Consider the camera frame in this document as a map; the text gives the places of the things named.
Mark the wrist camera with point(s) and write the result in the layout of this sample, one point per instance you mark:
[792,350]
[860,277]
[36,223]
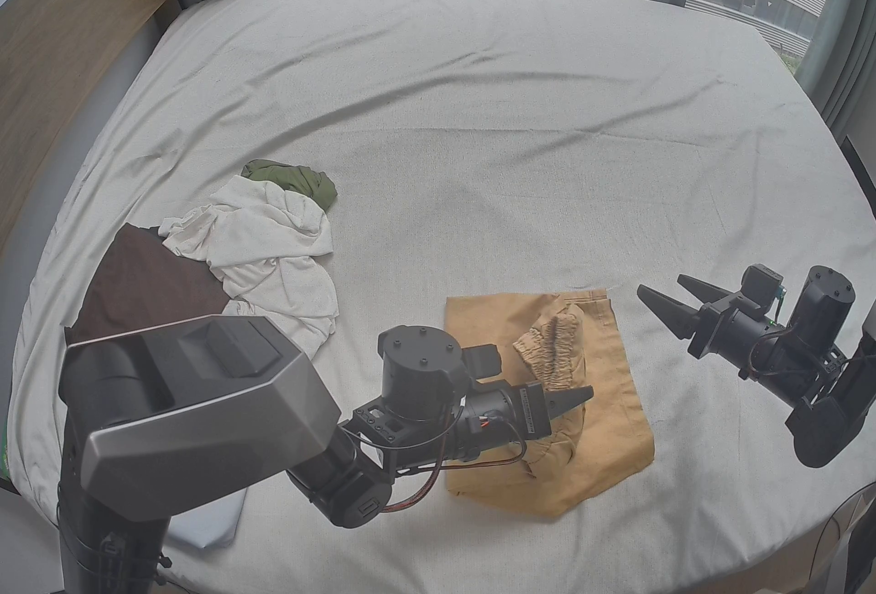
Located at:
[763,287]
[482,362]

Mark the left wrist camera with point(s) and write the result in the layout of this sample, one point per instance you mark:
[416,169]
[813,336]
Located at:
[482,362]

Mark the white garment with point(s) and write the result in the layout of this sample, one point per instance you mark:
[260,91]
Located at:
[274,235]

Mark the pale blue garment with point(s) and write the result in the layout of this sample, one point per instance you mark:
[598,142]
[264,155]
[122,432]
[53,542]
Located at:
[219,523]

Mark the dark brown garment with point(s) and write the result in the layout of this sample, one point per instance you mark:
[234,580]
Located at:
[150,283]

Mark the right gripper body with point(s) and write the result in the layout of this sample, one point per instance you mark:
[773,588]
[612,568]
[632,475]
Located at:
[725,335]

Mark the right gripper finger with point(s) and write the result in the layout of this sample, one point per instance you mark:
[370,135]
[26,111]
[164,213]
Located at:
[705,291]
[674,312]

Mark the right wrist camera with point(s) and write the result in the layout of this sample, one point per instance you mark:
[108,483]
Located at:
[763,287]

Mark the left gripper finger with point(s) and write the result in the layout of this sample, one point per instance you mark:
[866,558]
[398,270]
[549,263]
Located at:
[562,403]

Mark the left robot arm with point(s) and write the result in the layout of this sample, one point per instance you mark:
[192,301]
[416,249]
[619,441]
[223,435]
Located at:
[191,413]

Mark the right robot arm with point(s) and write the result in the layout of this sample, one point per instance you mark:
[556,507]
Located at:
[828,413]

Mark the tan shorts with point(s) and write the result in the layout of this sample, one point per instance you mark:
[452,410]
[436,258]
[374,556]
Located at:
[609,413]

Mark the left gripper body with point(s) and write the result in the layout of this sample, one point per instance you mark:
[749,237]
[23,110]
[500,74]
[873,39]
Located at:
[499,420]

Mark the olive green garment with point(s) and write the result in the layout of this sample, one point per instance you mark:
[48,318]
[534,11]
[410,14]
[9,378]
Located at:
[294,177]

